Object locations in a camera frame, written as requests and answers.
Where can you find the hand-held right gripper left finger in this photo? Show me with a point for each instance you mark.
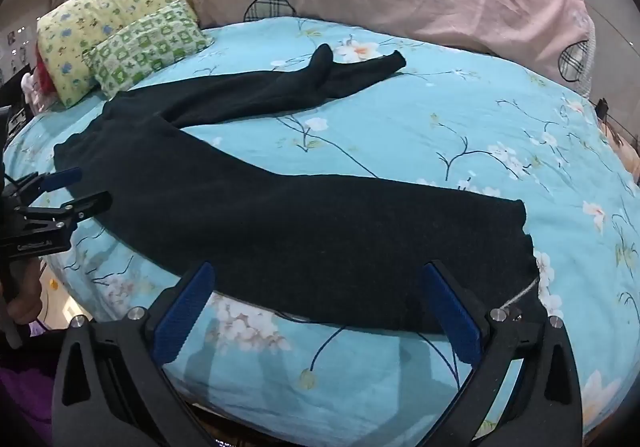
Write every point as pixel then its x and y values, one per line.
pixel 182 317

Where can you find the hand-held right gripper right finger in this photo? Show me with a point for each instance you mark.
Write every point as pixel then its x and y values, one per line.
pixel 450 317

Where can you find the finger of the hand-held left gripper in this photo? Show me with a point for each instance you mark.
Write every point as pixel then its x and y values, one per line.
pixel 62 178
pixel 85 206

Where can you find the black pants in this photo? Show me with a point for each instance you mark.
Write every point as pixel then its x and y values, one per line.
pixel 275 227

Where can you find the person's left hand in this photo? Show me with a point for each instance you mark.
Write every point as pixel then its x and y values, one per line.
pixel 25 297

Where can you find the red cloth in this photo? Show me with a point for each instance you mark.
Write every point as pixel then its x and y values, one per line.
pixel 45 77

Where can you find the purple cloth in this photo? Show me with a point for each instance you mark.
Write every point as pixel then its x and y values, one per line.
pixel 20 392

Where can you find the green patterned pillow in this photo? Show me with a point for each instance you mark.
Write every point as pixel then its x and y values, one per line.
pixel 145 47

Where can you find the yellow floral pillow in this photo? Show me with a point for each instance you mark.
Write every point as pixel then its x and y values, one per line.
pixel 90 22

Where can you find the blue floral bed sheet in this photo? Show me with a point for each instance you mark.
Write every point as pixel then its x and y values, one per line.
pixel 400 137

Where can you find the small dark object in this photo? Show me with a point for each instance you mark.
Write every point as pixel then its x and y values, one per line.
pixel 602 112

